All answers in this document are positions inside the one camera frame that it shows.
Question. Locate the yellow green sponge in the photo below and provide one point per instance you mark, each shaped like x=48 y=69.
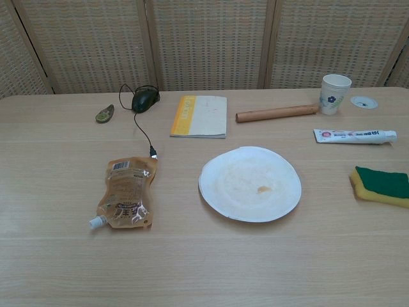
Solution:
x=380 y=184

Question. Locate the white round plate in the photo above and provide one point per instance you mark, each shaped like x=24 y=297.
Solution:
x=249 y=179

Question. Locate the yellow white notebook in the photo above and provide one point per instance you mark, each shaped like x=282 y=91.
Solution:
x=204 y=116

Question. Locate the black computer mouse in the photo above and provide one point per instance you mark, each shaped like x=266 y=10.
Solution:
x=142 y=100

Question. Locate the wooden rolling pin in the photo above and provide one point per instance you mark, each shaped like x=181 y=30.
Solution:
x=276 y=113

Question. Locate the brown spouted refill pouch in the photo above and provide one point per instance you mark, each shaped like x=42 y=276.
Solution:
x=128 y=192

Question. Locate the green correction tape dispenser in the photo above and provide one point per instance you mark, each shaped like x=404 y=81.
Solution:
x=103 y=113

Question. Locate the woven folding screen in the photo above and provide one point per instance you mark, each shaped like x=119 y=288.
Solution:
x=204 y=41

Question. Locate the floral paper cup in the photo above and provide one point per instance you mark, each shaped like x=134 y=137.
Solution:
x=333 y=94

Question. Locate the white toothpaste tube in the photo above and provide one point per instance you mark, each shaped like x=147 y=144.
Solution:
x=351 y=136

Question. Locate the white round table grommet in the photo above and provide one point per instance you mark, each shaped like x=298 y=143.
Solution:
x=363 y=102

